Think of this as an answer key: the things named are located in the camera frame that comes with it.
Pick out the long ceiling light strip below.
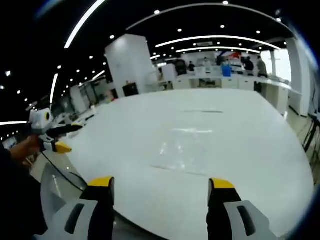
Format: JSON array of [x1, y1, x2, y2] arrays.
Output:
[[154, 35, 281, 50], [175, 46, 261, 54], [63, 0, 107, 50], [49, 73, 59, 107]]

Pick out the group of round ceiling lights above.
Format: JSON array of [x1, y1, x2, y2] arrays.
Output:
[[0, 0, 288, 105]]

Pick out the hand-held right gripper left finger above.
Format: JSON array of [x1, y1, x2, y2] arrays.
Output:
[[34, 176, 116, 240]]

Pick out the clear resealable bag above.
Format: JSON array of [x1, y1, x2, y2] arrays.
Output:
[[149, 109, 225, 177]]

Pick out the black cable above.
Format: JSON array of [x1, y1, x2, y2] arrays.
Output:
[[39, 148, 89, 190]]

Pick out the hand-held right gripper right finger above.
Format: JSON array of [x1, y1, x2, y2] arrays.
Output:
[[206, 177, 279, 240]]

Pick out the blue container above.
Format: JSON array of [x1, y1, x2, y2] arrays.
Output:
[[220, 64, 232, 78]]

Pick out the black box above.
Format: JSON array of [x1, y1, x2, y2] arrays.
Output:
[[122, 83, 140, 98]]

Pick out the white counter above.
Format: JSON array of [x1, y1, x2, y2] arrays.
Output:
[[172, 72, 293, 116]]

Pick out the black tripod stand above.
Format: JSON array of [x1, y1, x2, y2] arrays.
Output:
[[302, 113, 320, 157]]

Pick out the person's left hand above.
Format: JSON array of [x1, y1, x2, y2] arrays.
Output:
[[9, 134, 41, 162]]

